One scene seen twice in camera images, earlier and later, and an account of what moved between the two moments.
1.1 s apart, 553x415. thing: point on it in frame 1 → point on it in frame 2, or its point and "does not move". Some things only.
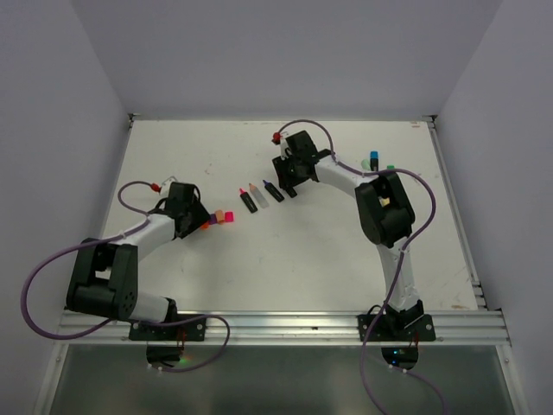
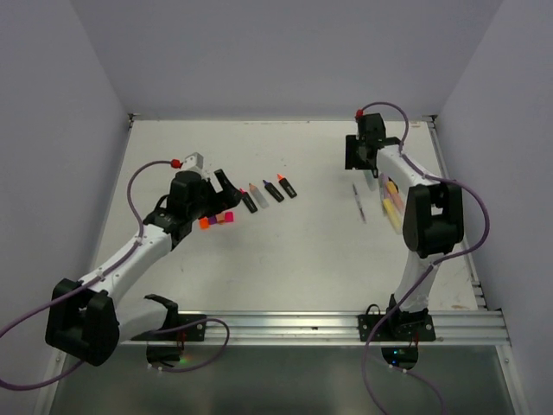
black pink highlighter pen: [248, 201] does not move
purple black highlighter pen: [273, 190] does not move
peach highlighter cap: [219, 217] does not move
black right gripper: [285, 180] → [351, 158]
